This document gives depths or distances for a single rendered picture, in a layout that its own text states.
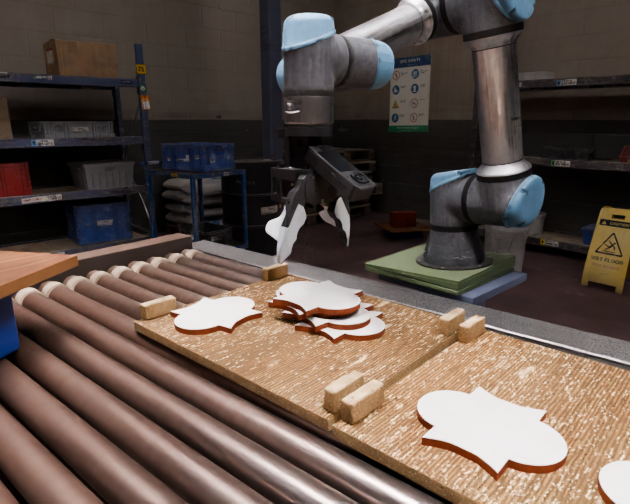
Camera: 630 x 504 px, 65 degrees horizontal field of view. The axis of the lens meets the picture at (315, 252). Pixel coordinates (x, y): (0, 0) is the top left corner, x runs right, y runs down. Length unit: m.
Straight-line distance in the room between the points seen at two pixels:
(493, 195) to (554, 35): 4.70
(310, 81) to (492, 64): 0.48
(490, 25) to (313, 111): 0.47
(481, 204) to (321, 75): 0.56
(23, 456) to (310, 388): 0.31
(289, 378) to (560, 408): 0.32
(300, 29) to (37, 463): 0.61
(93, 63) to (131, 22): 1.06
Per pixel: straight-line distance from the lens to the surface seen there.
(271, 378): 0.64
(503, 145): 1.13
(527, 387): 0.67
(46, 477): 0.58
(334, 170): 0.71
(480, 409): 0.59
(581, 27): 5.70
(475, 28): 1.10
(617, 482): 0.54
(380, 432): 0.55
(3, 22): 5.44
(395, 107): 6.70
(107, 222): 5.00
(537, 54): 5.82
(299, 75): 0.74
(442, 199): 1.23
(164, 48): 5.95
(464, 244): 1.24
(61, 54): 4.85
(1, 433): 0.67
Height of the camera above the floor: 1.25
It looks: 15 degrees down
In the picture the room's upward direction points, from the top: straight up
